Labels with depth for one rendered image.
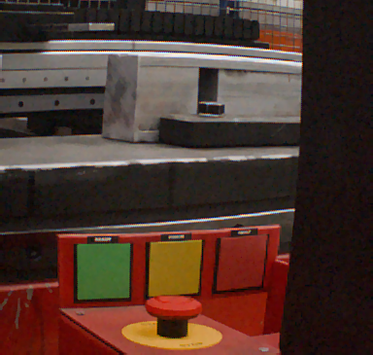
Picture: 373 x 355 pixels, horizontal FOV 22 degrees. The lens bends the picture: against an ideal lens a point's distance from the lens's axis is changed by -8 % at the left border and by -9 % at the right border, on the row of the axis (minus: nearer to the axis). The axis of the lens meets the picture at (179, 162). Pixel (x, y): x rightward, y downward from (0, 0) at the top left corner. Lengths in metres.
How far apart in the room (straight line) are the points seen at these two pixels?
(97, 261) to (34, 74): 0.57
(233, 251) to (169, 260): 0.06
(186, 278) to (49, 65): 0.57
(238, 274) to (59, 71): 0.57
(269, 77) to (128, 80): 0.20
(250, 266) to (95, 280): 0.14
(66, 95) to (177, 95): 0.26
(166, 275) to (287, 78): 0.49
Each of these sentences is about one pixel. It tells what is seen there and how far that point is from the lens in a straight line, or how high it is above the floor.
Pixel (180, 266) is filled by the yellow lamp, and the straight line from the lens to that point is 0.77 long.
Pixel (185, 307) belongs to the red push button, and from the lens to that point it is 0.67.
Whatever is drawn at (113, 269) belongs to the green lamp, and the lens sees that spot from 0.75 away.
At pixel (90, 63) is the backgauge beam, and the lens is 1.33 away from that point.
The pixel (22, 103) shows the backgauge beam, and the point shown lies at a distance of 1.27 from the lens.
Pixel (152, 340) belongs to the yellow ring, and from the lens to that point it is 0.67.
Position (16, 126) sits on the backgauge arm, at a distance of 1.57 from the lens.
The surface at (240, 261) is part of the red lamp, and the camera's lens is 0.80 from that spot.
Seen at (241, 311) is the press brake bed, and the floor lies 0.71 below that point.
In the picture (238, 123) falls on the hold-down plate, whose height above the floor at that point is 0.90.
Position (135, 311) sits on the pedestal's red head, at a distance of 0.75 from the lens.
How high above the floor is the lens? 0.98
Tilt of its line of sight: 7 degrees down
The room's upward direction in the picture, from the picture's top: 3 degrees clockwise
